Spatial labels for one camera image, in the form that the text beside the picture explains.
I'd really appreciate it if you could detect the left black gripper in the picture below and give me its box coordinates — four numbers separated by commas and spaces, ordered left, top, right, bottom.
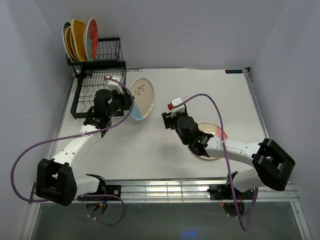
107, 87, 135, 118

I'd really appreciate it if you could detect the cream blue plate with sprig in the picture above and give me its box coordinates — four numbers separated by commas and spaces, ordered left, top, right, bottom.
129, 77, 155, 121

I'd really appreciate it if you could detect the red plate blue flower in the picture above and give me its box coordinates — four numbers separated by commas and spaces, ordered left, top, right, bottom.
83, 18, 98, 62

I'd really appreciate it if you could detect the round orange woven plate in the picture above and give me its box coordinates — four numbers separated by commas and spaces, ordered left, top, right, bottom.
64, 26, 76, 61

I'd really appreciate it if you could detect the square orange woven plate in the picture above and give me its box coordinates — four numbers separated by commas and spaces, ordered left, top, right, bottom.
71, 18, 87, 62

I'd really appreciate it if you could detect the white plate green maroon rim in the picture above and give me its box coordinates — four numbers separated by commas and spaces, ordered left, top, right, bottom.
62, 22, 71, 59

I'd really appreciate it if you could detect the round yellow green woven plate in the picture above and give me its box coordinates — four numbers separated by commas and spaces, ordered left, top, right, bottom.
69, 28, 78, 62

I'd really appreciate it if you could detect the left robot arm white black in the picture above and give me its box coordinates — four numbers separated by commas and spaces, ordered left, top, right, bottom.
35, 88, 132, 206

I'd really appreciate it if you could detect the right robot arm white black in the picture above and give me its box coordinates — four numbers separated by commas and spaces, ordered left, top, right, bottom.
161, 112, 296, 200

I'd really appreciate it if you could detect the cream pink plate with sprig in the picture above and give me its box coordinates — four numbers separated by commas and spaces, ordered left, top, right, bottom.
193, 122, 230, 161

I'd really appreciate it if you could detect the blue label sticker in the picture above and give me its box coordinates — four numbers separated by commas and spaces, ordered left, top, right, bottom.
225, 69, 243, 74

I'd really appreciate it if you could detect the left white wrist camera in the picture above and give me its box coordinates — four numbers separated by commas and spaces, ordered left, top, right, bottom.
104, 75, 125, 94

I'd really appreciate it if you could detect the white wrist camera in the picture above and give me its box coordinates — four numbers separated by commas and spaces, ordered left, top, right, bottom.
167, 97, 186, 114
104, 75, 125, 94

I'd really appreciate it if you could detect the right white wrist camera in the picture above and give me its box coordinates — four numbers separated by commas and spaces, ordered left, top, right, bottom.
167, 97, 186, 114

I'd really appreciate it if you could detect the black wire dish rack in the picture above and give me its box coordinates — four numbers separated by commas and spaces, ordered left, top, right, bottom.
67, 36, 127, 119

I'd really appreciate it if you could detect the aluminium front rail frame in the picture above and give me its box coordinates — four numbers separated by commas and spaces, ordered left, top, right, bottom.
28, 178, 301, 205

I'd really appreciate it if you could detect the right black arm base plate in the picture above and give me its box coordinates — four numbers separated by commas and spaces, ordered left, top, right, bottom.
207, 184, 254, 201

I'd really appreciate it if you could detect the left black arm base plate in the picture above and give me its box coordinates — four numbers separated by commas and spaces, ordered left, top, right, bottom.
100, 185, 122, 202

